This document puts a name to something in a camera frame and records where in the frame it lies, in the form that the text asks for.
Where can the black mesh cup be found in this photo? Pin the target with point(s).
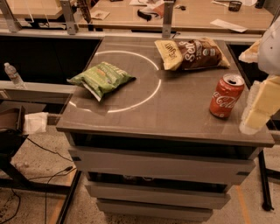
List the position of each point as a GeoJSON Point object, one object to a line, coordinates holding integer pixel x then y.
{"type": "Point", "coordinates": [234, 6]}

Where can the clear plastic water bottle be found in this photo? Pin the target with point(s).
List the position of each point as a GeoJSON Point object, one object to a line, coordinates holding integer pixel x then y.
{"type": "Point", "coordinates": [14, 76]}

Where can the white paper sheet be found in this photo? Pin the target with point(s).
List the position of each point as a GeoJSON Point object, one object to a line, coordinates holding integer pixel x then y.
{"type": "Point", "coordinates": [227, 25]}

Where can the green jalapeno chip bag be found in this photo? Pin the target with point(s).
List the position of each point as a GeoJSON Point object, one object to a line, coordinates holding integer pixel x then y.
{"type": "Point", "coordinates": [101, 79]}

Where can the wooden back desk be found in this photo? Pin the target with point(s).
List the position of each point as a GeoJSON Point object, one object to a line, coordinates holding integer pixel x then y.
{"type": "Point", "coordinates": [198, 16]}

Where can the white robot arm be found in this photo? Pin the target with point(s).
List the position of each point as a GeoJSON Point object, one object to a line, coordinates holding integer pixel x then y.
{"type": "Point", "coordinates": [269, 50]}

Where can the brown chip bag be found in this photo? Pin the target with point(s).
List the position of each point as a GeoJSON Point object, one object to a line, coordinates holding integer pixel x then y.
{"type": "Point", "coordinates": [191, 54]}

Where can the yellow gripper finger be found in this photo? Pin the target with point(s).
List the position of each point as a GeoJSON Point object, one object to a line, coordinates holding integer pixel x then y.
{"type": "Point", "coordinates": [251, 54]}
{"type": "Point", "coordinates": [262, 103]}

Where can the red cola can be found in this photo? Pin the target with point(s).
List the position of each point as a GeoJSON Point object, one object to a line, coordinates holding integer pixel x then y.
{"type": "Point", "coordinates": [228, 91]}

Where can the grey drawer cabinet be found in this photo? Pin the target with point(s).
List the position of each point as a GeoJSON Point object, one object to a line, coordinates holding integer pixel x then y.
{"type": "Point", "coordinates": [152, 147]}

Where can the white crumpled cloth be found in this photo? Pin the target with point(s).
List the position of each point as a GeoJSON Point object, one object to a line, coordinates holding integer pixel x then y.
{"type": "Point", "coordinates": [35, 123]}

